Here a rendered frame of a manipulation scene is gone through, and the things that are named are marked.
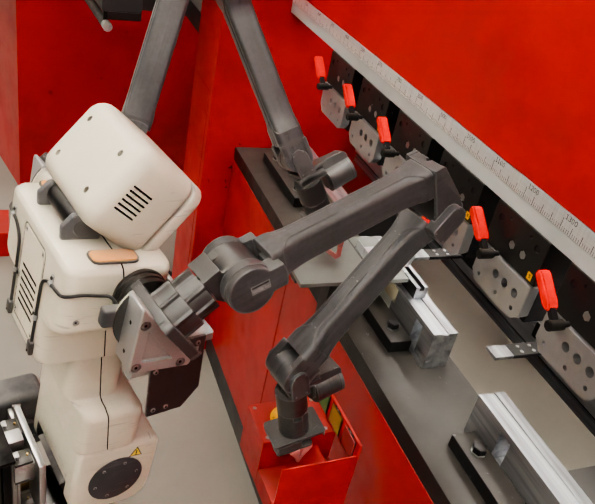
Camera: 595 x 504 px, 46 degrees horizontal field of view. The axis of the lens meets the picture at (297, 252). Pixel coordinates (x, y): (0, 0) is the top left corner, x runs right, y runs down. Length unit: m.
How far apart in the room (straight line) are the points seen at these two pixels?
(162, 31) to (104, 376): 0.63
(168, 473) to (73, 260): 1.42
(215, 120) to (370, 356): 1.05
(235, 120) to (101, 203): 1.32
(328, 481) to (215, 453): 1.05
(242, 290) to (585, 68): 0.61
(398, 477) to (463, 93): 0.75
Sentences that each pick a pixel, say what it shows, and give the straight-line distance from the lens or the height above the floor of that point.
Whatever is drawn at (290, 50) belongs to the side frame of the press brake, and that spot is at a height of 1.21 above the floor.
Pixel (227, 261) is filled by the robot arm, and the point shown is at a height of 1.27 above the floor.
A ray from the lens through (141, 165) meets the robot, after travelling 1.03.
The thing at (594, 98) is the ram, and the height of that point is 1.56.
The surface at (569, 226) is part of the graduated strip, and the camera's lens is 1.17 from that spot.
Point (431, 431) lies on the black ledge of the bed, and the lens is 1.43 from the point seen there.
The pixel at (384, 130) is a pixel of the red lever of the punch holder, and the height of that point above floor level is 1.28.
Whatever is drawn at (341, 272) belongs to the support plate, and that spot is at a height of 1.00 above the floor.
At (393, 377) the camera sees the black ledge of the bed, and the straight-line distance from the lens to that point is 1.51.
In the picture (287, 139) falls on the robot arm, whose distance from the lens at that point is 1.40.
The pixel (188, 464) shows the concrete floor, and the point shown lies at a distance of 2.41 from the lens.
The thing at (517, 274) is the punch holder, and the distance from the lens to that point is 1.26.
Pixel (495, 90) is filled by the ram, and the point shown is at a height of 1.48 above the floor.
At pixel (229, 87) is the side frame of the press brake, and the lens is 2.26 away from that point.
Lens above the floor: 1.82
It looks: 31 degrees down
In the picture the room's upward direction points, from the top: 12 degrees clockwise
